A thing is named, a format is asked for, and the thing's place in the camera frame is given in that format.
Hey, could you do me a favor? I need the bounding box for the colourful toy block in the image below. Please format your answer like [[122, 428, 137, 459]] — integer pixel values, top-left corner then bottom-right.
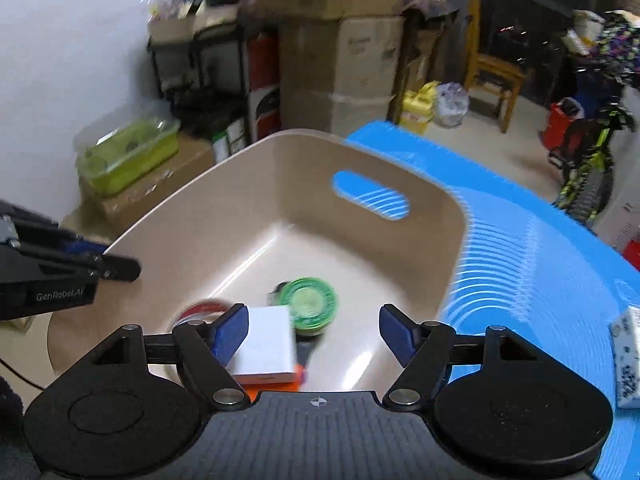
[[244, 365, 306, 401]]

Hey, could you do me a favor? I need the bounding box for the white tape roll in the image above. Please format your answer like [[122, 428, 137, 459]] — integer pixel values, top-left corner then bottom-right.
[[169, 298, 232, 330]]

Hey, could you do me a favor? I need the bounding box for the small white box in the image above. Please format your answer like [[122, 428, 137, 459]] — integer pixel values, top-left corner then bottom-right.
[[227, 306, 297, 386]]

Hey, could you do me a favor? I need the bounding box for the green ointment tin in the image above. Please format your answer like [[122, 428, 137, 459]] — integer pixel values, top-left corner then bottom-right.
[[277, 278, 338, 337]]

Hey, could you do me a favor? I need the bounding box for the black TV remote control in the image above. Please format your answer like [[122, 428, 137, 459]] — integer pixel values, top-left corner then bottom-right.
[[268, 281, 320, 368]]

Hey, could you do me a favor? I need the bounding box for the floor cardboard box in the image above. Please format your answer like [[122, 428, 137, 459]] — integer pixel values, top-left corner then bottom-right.
[[67, 133, 215, 240]]

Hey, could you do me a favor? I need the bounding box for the blue silicone baking mat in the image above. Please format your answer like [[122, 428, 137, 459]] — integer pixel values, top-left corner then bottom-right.
[[345, 119, 640, 480]]

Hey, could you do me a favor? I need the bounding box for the green lidded plastic container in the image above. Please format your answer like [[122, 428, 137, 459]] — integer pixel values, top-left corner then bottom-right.
[[73, 100, 180, 197]]

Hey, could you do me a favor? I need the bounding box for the white tissue box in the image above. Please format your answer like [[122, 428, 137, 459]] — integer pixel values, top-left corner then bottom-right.
[[610, 307, 640, 410]]

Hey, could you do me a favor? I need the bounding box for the beige plastic storage basket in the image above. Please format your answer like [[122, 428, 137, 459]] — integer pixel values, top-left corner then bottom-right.
[[48, 130, 468, 392]]

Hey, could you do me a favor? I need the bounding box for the green black bicycle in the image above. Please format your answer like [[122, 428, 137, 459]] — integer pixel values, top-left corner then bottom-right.
[[548, 103, 636, 229]]

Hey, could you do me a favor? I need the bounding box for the black metal shelf rack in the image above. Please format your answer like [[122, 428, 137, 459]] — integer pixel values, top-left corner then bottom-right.
[[146, 22, 252, 144]]

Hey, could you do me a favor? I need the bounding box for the red plastic bucket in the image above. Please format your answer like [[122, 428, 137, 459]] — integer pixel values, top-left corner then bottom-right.
[[540, 98, 584, 151]]

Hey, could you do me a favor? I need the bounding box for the white plastic bag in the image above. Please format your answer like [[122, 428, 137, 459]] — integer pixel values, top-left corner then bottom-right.
[[434, 82, 470, 128]]

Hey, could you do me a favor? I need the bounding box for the yellow detergent jug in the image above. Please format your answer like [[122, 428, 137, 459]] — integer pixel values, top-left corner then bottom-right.
[[398, 81, 439, 136]]

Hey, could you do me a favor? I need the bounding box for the wooden chair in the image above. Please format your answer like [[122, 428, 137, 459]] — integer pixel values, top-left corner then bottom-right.
[[463, 0, 526, 133]]

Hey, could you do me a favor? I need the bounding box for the lower cardboard box stack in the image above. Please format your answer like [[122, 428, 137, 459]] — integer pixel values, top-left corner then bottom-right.
[[279, 16, 402, 138]]

